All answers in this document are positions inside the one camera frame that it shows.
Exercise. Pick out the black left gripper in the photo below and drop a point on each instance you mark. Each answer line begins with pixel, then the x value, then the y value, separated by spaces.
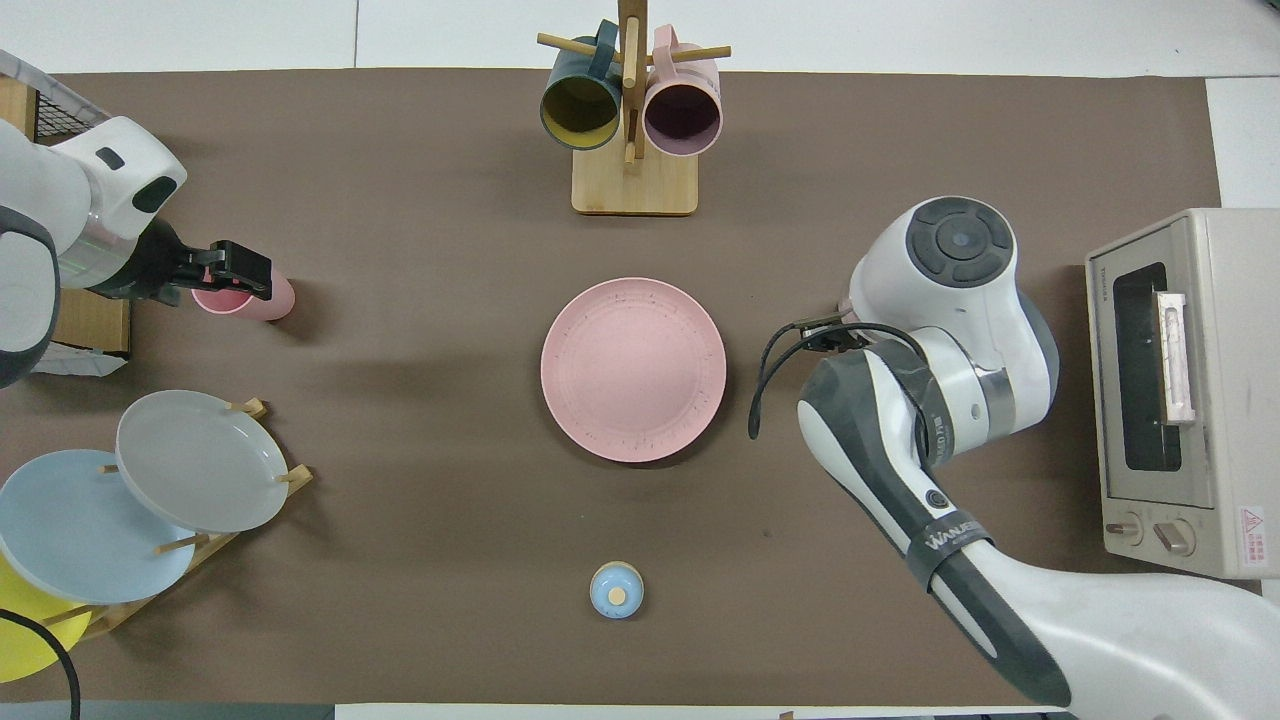
pixel 165 265

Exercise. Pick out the pink cup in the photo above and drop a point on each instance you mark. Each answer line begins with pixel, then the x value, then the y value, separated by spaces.
pixel 270 305

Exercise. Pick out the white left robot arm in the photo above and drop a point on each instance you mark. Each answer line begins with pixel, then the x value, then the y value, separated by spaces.
pixel 60 180

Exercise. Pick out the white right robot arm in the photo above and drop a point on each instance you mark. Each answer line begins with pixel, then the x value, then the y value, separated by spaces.
pixel 1100 630

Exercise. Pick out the brown table mat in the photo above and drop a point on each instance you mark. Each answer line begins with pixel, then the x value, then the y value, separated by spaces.
pixel 400 250

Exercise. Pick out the grey plate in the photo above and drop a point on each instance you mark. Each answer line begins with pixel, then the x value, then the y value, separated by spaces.
pixel 200 460

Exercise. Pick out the wooden plate rack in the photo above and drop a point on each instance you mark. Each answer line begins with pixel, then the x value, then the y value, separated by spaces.
pixel 298 478

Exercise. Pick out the light blue plate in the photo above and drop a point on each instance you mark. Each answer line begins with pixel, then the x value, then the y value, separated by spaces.
pixel 80 530

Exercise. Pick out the dark teal mug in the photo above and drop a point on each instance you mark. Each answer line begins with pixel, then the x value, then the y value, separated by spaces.
pixel 580 105

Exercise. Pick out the wooden mug tree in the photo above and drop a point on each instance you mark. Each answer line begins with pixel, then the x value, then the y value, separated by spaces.
pixel 635 185

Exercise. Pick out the pink plate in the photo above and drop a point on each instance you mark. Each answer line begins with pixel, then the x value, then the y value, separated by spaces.
pixel 634 370

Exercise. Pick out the yellow plate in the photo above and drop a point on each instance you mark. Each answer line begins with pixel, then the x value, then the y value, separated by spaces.
pixel 25 640

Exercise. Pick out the pale pink mug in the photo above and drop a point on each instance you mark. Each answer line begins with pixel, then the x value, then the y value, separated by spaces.
pixel 683 115

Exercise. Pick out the beige toaster oven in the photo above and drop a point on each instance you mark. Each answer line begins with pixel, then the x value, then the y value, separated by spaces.
pixel 1230 400

